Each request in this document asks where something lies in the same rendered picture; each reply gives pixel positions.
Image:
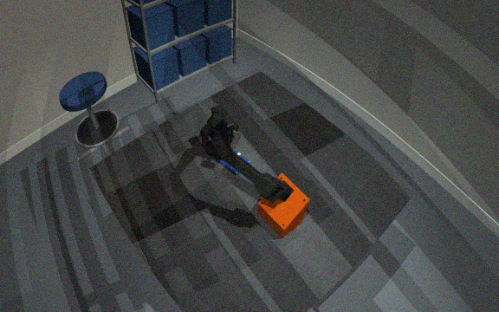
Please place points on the blue circuit board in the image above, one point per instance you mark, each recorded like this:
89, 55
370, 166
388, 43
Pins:
230, 167

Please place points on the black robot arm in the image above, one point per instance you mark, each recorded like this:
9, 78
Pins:
219, 148

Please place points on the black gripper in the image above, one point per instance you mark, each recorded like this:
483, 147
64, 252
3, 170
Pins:
229, 135

